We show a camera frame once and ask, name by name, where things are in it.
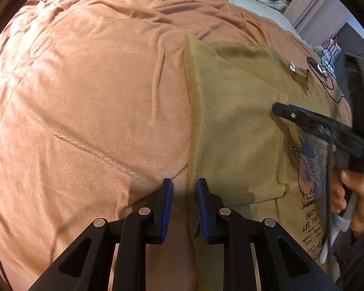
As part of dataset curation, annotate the pink curtain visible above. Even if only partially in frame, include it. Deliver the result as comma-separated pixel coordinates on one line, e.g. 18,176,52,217
283,0,336,40

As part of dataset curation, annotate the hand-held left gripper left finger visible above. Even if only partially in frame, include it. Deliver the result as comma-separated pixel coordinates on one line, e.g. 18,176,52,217
27,178,173,291

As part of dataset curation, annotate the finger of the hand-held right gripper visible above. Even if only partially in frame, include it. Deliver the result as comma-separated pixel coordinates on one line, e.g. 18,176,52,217
271,102,337,138

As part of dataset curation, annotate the person's right forearm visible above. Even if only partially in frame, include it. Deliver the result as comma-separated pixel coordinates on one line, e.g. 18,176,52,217
335,226,364,291

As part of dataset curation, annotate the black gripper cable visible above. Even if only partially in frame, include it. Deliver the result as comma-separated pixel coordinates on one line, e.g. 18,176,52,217
323,144,336,279

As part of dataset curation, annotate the black cable with clip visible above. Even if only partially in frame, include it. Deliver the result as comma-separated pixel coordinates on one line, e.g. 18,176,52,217
306,55,346,104

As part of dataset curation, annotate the orange fleece blanket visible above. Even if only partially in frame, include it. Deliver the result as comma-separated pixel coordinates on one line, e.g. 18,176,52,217
0,0,352,291

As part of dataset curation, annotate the olive brown printed t-shirt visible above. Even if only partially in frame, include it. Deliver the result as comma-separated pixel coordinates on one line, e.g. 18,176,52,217
183,35,352,291

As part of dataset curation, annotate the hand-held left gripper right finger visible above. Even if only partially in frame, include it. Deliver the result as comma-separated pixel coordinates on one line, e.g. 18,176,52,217
196,178,340,291

